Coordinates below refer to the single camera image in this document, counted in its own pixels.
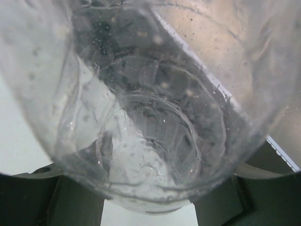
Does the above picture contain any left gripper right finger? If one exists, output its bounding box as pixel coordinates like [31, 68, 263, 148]
[194, 164, 301, 226]

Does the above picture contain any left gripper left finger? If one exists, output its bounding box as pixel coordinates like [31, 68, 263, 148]
[0, 164, 104, 226]

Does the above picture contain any tall clear bottle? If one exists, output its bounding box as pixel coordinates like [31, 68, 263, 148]
[0, 0, 301, 215]

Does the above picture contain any slotted cable duct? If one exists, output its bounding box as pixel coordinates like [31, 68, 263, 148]
[266, 136, 301, 172]

